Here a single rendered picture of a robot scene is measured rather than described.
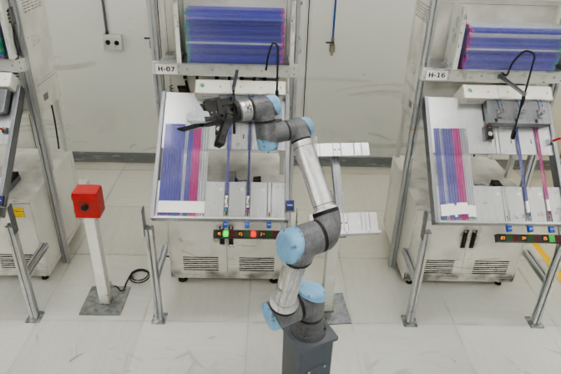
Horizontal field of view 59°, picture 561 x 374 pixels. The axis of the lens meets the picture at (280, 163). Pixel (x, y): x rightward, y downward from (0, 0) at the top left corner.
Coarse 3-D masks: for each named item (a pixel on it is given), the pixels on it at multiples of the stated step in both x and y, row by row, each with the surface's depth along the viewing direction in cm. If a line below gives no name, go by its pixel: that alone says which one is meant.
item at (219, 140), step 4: (228, 116) 164; (232, 116) 165; (224, 120) 164; (228, 120) 164; (220, 124) 167; (224, 124) 163; (228, 124) 164; (220, 128) 165; (224, 128) 163; (228, 128) 164; (220, 132) 162; (224, 132) 163; (216, 136) 164; (220, 136) 162; (224, 136) 163; (216, 140) 163; (220, 140) 162; (224, 140) 162; (216, 144) 162; (220, 144) 162; (224, 144) 164
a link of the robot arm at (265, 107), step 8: (264, 96) 171; (272, 96) 172; (256, 104) 168; (264, 104) 169; (272, 104) 170; (280, 104) 172; (256, 112) 168; (264, 112) 169; (272, 112) 171; (256, 120) 171; (264, 120) 170
